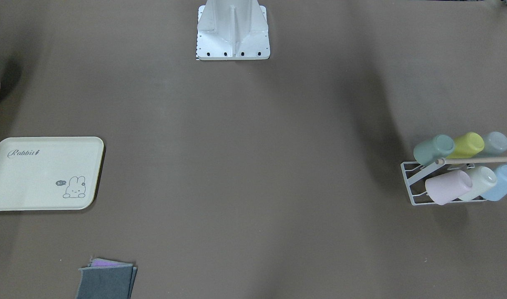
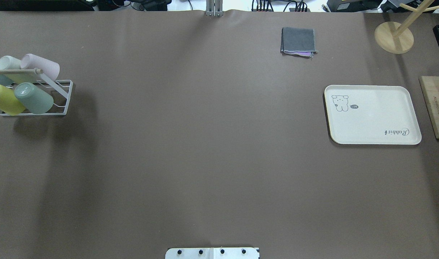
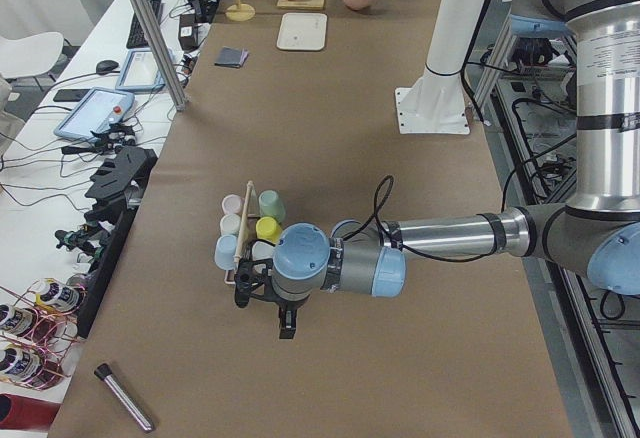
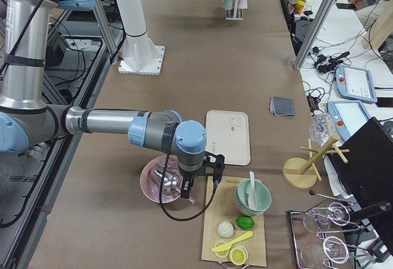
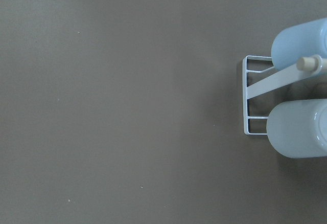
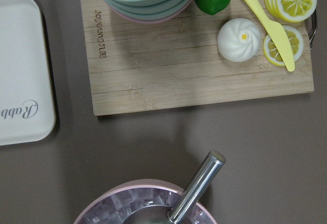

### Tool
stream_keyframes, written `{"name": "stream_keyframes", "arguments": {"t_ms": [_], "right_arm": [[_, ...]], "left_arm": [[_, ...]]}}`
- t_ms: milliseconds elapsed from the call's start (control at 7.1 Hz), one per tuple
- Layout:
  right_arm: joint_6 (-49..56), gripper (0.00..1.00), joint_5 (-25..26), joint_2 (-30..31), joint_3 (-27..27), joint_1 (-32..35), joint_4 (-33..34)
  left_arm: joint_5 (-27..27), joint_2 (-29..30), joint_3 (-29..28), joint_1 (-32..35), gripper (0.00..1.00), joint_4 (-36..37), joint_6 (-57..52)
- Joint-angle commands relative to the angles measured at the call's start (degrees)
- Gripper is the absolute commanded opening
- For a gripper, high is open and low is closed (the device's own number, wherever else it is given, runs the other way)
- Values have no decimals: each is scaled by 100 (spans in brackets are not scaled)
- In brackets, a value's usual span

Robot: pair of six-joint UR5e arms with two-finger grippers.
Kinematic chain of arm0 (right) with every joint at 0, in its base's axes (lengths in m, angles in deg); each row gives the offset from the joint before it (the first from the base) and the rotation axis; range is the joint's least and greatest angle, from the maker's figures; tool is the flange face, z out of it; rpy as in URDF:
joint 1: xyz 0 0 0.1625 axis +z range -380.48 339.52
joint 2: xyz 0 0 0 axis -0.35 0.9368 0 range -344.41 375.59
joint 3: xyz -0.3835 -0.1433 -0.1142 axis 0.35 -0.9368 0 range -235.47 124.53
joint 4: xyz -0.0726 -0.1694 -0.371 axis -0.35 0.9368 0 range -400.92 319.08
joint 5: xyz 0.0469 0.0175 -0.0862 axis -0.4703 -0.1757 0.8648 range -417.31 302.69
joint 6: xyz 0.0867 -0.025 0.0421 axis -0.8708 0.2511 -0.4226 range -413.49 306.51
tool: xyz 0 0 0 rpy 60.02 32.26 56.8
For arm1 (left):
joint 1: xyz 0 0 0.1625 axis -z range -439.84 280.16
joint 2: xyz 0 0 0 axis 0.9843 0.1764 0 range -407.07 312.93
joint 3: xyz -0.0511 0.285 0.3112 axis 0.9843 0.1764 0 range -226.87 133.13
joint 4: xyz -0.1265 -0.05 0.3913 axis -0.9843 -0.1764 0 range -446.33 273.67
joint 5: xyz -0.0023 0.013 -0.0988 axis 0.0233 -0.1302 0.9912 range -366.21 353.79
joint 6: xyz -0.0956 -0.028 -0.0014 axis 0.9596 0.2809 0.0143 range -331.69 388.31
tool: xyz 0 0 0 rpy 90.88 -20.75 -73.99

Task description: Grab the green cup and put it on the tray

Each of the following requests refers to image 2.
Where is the green plastic cup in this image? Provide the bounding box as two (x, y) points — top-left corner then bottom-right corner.
(14, 82), (54, 114)

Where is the cream rectangular tray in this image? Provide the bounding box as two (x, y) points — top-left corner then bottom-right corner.
(324, 85), (422, 145)

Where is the pink plastic cup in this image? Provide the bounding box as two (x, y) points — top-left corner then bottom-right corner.
(20, 54), (60, 81)

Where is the yellow plastic cup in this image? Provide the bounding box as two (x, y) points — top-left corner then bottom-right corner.
(0, 84), (27, 116)

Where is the cream white plastic cup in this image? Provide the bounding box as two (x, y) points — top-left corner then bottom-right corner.
(0, 55), (37, 84)

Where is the folded grey cloth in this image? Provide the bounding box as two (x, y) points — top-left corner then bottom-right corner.
(280, 27), (318, 58)

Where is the wooden mug tree stand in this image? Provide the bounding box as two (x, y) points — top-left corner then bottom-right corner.
(374, 0), (439, 54)

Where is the wooden cutting board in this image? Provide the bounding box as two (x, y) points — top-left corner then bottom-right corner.
(419, 76), (439, 139)

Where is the aluminium frame post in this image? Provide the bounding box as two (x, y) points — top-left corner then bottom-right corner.
(205, 0), (224, 17)

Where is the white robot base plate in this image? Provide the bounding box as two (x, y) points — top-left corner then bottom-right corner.
(165, 247), (260, 259)

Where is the white wire cup rack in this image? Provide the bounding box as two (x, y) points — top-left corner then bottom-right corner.
(0, 68), (74, 116)

